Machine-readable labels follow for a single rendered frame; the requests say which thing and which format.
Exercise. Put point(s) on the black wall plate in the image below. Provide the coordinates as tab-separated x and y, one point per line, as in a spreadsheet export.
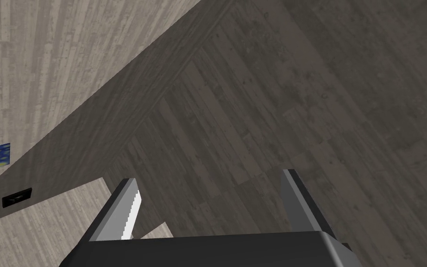
17	197

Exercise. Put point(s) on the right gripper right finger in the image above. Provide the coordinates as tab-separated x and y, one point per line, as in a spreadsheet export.
302	207

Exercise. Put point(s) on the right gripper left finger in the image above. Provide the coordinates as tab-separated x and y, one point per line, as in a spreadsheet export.
117	213

